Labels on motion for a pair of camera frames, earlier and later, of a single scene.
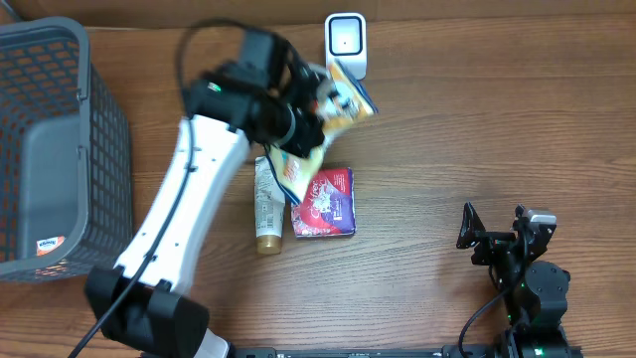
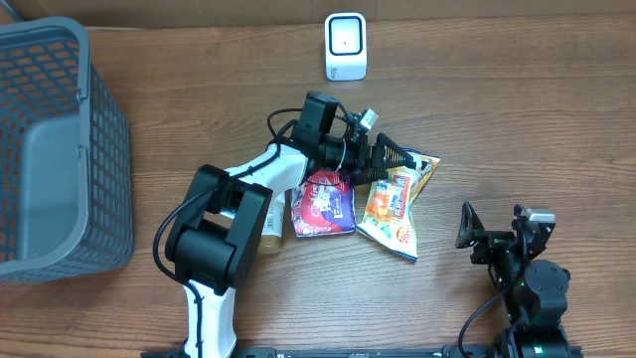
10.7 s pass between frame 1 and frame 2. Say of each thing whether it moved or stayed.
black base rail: stayed
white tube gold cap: stayed
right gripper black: stayed
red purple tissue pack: stayed
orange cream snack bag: moved
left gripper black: moved
